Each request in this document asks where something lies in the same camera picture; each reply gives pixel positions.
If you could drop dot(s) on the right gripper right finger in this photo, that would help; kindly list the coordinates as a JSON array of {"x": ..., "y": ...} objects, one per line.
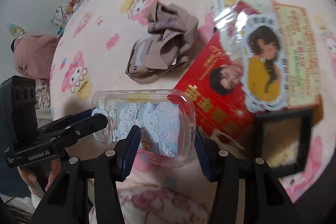
[{"x": 208, "y": 155}]

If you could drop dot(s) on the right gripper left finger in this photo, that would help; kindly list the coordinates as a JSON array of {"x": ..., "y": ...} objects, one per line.
[{"x": 126, "y": 150}]

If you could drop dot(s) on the clear case with cartoon card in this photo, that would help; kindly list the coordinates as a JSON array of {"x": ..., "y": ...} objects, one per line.
[{"x": 165, "y": 117}]

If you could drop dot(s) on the left human hand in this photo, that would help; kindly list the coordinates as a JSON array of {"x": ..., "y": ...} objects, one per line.
[{"x": 31, "y": 176}]

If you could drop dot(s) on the red booklet with portrait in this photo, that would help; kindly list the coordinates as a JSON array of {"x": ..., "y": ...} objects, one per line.
[{"x": 218, "y": 98}]

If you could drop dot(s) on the pink plush pile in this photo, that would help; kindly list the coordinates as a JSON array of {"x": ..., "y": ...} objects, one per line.
[{"x": 33, "y": 55}]

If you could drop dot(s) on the pink cartoon print blanket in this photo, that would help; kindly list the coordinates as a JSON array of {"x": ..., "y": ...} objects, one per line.
[{"x": 96, "y": 45}]

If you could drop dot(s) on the girl photo card in sleeve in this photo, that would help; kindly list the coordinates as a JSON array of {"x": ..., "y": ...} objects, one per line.
[{"x": 252, "y": 41}]

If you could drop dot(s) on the crumpled brown cloth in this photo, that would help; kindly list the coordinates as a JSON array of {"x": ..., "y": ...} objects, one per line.
[{"x": 172, "y": 32}]

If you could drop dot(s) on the yellow text leaflet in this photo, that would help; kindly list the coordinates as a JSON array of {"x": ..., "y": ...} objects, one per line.
[{"x": 301, "y": 54}]

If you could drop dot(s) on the white shelf rack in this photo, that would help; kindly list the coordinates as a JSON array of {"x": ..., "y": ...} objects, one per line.
[{"x": 63, "y": 14}]

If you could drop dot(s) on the black square frame box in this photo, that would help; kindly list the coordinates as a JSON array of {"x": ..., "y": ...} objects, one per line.
[{"x": 282, "y": 140}]

